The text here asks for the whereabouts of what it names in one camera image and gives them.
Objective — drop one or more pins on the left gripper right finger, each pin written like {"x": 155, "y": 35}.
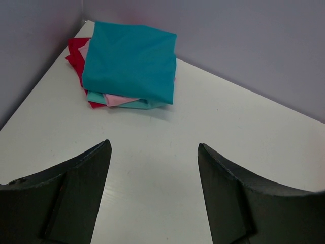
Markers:
{"x": 243, "y": 207}

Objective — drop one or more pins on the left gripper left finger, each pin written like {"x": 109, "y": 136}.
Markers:
{"x": 59, "y": 204}

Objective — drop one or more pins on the folded light teal t shirt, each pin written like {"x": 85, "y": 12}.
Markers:
{"x": 142, "y": 104}

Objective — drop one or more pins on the folded pink t shirt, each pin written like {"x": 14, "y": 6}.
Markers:
{"x": 104, "y": 99}

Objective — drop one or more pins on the folded red t shirt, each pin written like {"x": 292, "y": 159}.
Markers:
{"x": 75, "y": 58}

